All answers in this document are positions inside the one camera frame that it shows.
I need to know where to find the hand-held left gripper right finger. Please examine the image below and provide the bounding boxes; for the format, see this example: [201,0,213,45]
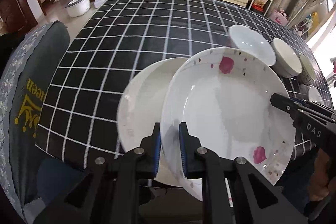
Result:
[179,122,307,224]

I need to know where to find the brown wooden door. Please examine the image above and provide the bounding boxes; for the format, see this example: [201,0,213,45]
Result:
[0,0,39,36]

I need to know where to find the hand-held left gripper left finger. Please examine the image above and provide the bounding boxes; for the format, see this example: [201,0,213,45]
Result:
[34,123,161,224]

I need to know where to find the small white dish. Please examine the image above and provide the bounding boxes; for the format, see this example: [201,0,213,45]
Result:
[308,87,326,105]

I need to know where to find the white plastic tub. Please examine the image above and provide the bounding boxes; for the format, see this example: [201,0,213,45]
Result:
[64,0,91,18]

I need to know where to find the grey patterned bowl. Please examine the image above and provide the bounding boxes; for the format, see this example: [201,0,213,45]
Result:
[298,53,317,86]

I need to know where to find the pink bag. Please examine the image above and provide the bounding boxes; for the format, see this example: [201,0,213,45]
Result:
[270,9,288,27]

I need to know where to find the white pink-petal plate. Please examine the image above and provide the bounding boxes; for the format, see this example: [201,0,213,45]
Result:
[181,179,235,208]

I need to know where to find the dark green crown-print chair cover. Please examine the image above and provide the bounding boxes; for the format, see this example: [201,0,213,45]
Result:
[0,21,71,216]

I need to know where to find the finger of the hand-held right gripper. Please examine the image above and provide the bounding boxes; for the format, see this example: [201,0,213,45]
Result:
[270,93,336,126]
[291,98,336,119]

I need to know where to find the small white bowl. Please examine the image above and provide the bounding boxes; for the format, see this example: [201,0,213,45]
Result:
[272,38,303,78]

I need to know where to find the white pink-flower plate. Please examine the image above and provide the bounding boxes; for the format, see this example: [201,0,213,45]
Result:
[160,48,296,186]

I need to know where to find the person's right hand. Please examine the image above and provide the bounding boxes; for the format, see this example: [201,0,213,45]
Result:
[308,148,336,203]

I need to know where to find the black checked tablecloth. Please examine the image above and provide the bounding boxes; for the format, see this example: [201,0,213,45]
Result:
[35,0,330,171]

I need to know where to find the plain white plate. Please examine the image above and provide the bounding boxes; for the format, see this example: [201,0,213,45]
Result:
[117,57,189,154]

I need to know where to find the large white bowl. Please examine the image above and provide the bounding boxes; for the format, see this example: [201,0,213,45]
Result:
[228,25,276,66]

